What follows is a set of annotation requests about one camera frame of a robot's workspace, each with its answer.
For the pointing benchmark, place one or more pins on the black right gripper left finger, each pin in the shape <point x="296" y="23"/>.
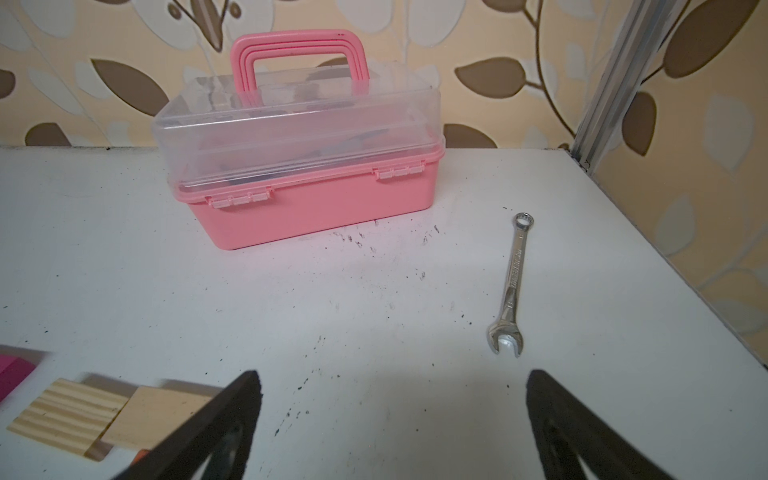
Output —
<point x="215" y="443"/>

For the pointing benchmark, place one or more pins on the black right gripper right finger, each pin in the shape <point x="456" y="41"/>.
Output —
<point x="570" y="437"/>

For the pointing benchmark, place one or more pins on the tan wood block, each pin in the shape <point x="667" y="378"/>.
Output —
<point x="151" y="415"/>

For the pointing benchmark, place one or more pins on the ridged wood block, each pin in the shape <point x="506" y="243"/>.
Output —
<point x="72" y="417"/>

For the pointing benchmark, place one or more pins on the magenta block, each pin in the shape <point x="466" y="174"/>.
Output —
<point x="13" y="371"/>

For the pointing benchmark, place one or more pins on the pink plastic storage box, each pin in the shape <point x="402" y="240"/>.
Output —
<point x="302" y="136"/>

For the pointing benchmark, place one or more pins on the orange-red block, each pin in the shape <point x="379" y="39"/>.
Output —
<point x="139" y="456"/>

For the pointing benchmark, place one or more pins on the silver wrench on table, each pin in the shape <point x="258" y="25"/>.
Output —
<point x="505" y="330"/>

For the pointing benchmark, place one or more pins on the aluminium frame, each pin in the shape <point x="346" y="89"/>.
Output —
<point x="640" y="37"/>

